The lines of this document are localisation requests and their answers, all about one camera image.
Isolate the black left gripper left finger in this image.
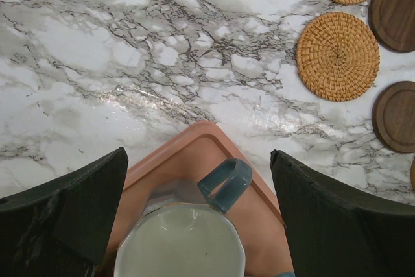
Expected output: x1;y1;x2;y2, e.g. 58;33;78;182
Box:
1;147;128;276

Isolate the dark walnut wood coaster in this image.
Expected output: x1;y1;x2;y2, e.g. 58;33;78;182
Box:
368;0;414;53

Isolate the cream cup blue handle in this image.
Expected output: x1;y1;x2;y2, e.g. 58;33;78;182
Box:
275;271;295;277

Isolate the cream cup with teal handle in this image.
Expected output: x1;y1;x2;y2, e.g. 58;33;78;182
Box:
113;158;252;276

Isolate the light wood coaster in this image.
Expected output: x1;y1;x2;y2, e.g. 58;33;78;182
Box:
410;158;415;190

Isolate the pink plastic tray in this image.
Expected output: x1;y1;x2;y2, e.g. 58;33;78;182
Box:
96;121;294;276

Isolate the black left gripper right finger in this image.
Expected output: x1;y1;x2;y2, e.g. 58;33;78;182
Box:
270;150;414;276

